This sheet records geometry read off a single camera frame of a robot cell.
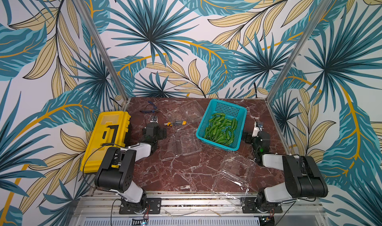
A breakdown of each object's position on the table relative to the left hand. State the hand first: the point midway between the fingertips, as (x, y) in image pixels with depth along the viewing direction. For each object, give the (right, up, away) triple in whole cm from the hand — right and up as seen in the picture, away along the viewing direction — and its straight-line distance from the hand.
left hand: (156, 129), depth 95 cm
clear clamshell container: (+45, -27, -16) cm, 54 cm away
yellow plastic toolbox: (-22, 0, -13) cm, 25 cm away
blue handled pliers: (-5, +12, +15) cm, 20 cm away
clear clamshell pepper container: (+18, +9, +15) cm, 25 cm away
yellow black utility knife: (+12, +3, +8) cm, 15 cm away
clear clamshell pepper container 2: (+15, -8, 0) cm, 17 cm away
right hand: (+61, 0, -2) cm, 61 cm away
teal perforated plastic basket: (+52, +12, +11) cm, 54 cm away
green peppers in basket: (+42, -1, +5) cm, 42 cm away
